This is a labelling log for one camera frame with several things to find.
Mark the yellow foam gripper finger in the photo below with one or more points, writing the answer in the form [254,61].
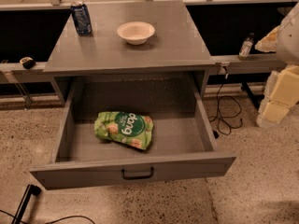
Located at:
[281,94]
[269,42]

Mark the green rice chip bag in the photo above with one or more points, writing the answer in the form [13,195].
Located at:
[130,129]

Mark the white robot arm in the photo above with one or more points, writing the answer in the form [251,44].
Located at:
[288,38]

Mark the grey open drawer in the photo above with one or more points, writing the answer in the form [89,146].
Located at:
[182,145]

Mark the grey counter cabinet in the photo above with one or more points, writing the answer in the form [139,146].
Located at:
[176,45]

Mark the small clear bottle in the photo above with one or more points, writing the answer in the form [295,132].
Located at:
[246,47]

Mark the white bowl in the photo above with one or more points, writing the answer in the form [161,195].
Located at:
[136,32]

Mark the blue soda can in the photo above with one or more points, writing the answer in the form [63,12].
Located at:
[81,18]

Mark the yellow black tape measure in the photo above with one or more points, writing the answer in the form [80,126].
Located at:
[27,62]

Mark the black drawer handle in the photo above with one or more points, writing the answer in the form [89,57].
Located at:
[139,175]

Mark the black stand with cable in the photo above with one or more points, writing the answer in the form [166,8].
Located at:
[33,190]

